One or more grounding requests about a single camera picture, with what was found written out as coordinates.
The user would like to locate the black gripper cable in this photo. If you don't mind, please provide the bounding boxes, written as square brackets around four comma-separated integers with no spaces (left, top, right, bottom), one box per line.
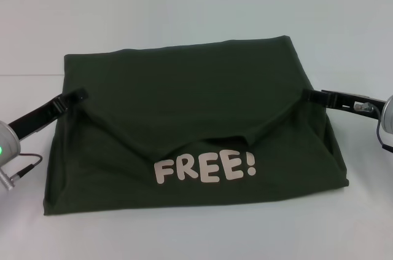
[11,153,44,178]
[370,105,393,152]

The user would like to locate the silver cable plug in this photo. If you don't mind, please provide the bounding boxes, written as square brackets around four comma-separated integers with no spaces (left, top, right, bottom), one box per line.
[353,101,373,114]
[0,173,16,192]

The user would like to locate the silver right cable plug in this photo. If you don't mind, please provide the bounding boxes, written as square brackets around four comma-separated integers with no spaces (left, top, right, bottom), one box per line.
[353,101,373,114]

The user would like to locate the dark green t-shirt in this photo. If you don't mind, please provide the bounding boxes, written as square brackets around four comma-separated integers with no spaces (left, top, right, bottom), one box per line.
[42,35,350,218]

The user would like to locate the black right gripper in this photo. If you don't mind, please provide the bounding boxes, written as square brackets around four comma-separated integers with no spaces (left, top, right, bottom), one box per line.
[302,87,385,120]

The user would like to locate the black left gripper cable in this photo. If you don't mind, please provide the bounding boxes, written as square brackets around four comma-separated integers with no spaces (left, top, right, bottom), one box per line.
[11,153,44,178]

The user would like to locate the silver left cable plug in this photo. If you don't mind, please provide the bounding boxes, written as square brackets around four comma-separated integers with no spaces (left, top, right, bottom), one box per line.
[0,173,16,192]

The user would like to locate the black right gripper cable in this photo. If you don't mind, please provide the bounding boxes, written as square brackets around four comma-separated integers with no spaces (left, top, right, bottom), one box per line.
[370,105,393,152]

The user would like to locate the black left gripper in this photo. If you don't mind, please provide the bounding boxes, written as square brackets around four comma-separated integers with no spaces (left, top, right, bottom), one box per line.
[8,87,89,143]

